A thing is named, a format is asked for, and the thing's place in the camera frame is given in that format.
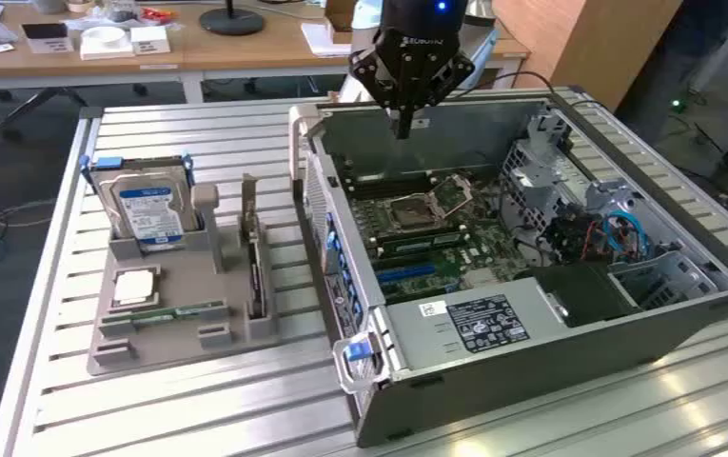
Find blue case latch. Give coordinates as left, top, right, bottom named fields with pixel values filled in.
left=344, top=338, right=371, bottom=363

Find white tape roll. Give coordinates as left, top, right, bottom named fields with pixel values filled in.
left=82, top=26, right=127, bottom=50

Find blue disk carrier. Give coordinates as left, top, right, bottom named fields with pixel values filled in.
left=79, top=150, right=198, bottom=194

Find silver socket cover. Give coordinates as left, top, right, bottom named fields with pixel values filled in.
left=430, top=173, right=474, bottom=215

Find white labelled box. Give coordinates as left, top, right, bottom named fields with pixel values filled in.
left=128, top=26, right=171, bottom=56

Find black cable behind case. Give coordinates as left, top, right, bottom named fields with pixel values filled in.
left=448, top=70, right=568, bottom=104

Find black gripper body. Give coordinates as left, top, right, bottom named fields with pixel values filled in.
left=372, top=0, right=467, bottom=109

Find stack of white papers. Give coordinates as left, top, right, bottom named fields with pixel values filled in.
left=299, top=21, right=356, bottom=58

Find silver disk bay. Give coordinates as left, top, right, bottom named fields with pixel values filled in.
left=607, top=249, right=720, bottom=310

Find silver CPU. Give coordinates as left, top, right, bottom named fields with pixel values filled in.
left=112, top=271, right=156, bottom=306

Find flat white box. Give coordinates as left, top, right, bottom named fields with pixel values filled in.
left=78, top=40, right=136, bottom=62

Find grey parts rack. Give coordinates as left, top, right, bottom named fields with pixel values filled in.
left=87, top=183, right=286, bottom=377

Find dark bag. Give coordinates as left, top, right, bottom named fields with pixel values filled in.
left=106, top=0, right=140, bottom=23

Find brown cardboard box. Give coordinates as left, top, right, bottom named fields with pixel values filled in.
left=324, top=0, right=371, bottom=34

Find white floor cable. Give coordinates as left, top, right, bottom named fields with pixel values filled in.
left=0, top=199, right=54, bottom=229

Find CPU socket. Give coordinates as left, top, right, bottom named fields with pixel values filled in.
left=388, top=194, right=442, bottom=229

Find black graphics card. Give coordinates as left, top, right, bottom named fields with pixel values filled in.
left=235, top=173, right=274, bottom=320

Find silver metal drive cage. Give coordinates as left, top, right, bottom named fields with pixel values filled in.
left=499, top=111, right=598, bottom=239

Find grey open PC case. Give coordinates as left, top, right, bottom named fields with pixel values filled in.
left=287, top=88, right=728, bottom=448

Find wooden desk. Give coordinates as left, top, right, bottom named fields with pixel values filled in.
left=182, top=0, right=530, bottom=104
left=0, top=2, right=187, bottom=91

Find grey power supply unit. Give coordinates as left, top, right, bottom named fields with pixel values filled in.
left=386, top=278, right=572, bottom=372

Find blue wire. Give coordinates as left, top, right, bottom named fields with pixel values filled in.
left=602, top=209, right=652, bottom=263

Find white table frame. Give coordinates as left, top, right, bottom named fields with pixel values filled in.
left=687, top=0, right=728, bottom=129

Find black topped white box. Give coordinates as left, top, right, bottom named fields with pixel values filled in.
left=20, top=22, right=74, bottom=54

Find green motherboard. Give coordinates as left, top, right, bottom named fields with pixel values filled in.
left=343, top=161, right=554, bottom=306

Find black office chair base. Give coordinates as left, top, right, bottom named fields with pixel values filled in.
left=0, top=85, right=148, bottom=142

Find black lamp base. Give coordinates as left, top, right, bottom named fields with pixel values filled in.
left=198, top=0, right=267, bottom=37

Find loose green RAM stick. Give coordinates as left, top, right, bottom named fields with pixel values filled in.
left=108, top=300, right=230, bottom=328

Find wooden cabinet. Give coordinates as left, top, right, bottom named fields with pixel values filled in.
left=494, top=0, right=687, bottom=110

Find blue expansion slot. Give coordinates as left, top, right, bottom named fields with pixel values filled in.
left=375, top=264, right=436, bottom=283

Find hard disk with blue label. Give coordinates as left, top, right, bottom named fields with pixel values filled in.
left=95, top=166, right=203, bottom=249

